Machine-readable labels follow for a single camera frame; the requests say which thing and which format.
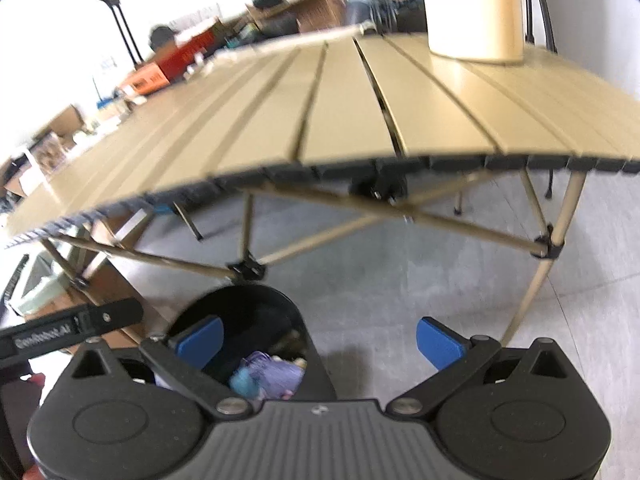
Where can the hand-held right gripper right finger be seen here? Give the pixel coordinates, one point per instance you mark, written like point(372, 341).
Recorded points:
point(440, 342)

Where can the tan slatted folding table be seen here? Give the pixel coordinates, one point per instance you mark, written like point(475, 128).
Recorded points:
point(350, 110)

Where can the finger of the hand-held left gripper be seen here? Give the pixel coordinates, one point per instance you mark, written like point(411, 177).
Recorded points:
point(112, 316)

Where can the lavender knit cloth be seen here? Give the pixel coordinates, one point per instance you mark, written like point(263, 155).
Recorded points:
point(275, 370)

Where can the cardboard box with green liner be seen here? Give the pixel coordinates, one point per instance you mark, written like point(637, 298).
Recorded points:
point(45, 290)

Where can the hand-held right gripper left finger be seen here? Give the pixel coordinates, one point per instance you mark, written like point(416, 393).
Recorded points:
point(200, 341)

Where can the yellow thermos jug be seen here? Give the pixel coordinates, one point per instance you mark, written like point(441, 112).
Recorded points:
point(475, 10)

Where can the black bag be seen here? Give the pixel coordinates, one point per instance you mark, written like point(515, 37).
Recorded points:
point(162, 35)

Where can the orange black cardboard box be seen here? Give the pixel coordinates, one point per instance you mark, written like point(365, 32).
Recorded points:
point(150, 80)

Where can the clear jar of nuts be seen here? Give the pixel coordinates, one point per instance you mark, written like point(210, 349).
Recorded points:
point(47, 152)

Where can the blue grey bottle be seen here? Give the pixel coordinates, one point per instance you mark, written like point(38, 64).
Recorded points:
point(357, 7)

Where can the black round waste bin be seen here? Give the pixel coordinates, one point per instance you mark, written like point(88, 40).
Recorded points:
point(280, 310)

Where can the flat open cardboard box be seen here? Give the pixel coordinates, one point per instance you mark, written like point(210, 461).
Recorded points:
point(62, 120)

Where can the black camera tripod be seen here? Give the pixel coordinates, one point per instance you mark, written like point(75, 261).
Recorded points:
point(550, 182)

